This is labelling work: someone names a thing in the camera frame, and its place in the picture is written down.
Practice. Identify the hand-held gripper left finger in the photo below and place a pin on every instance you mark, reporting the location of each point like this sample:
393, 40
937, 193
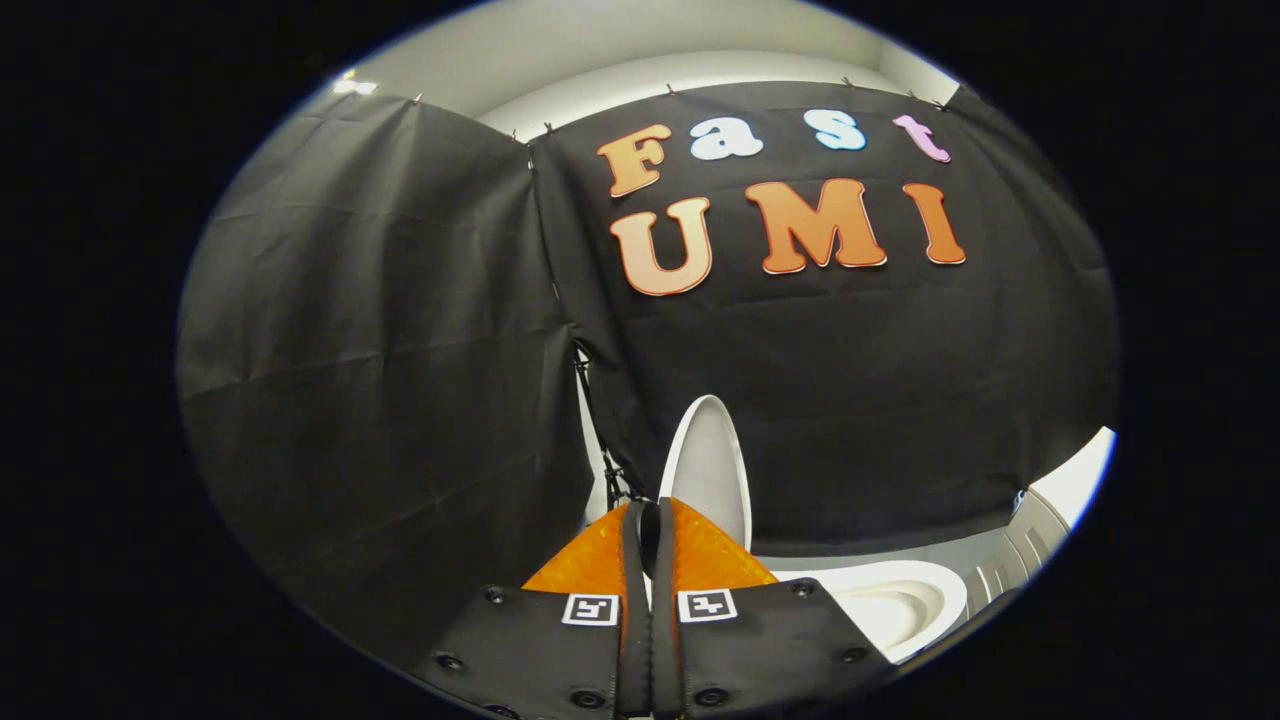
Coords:
635, 620

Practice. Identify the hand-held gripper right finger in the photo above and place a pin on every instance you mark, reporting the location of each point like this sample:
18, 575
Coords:
667, 620

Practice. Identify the white toilet lid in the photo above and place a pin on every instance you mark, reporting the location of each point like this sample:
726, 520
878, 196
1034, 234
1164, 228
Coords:
710, 470

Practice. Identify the white toilet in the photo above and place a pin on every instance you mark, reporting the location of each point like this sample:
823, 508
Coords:
900, 600

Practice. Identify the black backdrop cloth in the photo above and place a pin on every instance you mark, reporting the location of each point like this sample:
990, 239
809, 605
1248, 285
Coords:
400, 350

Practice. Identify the white drawer cabinet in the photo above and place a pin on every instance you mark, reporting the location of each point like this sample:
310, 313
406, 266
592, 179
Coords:
1020, 550

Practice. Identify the small ceiling light panel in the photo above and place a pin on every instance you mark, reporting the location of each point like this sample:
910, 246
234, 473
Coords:
355, 86

